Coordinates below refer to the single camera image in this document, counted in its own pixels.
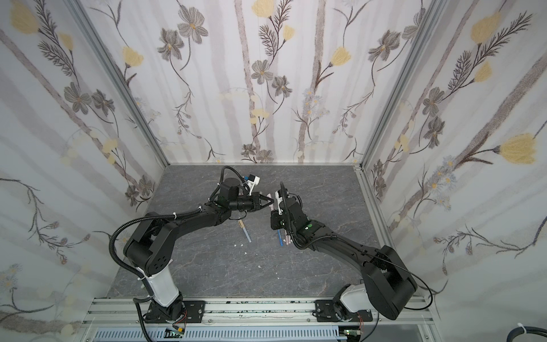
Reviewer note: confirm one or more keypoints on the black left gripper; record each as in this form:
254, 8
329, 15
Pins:
256, 201

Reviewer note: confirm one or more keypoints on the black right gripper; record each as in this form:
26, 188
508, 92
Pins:
283, 217

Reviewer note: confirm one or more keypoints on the dark blue pen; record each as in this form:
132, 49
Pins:
280, 238

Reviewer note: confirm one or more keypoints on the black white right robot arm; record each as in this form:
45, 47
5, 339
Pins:
387, 285

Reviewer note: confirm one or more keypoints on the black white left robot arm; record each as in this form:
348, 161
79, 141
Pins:
150, 248

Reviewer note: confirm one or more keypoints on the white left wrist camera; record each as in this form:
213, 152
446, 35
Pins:
251, 182

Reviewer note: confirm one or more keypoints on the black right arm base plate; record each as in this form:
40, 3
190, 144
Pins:
328, 310

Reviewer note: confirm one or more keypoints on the white slotted cable duct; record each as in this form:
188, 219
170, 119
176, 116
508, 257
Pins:
252, 333

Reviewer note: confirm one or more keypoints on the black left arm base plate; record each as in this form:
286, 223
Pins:
192, 311

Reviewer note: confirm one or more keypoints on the aluminium front rail frame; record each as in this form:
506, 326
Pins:
297, 311

